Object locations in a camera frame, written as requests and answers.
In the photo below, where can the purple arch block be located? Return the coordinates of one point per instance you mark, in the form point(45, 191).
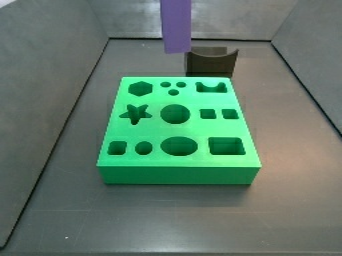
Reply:
point(175, 15)

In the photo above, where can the green shape sorter board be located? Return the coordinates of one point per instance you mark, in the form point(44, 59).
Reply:
point(176, 132)

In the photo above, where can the black curved holder stand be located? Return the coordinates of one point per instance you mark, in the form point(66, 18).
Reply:
point(209, 62)

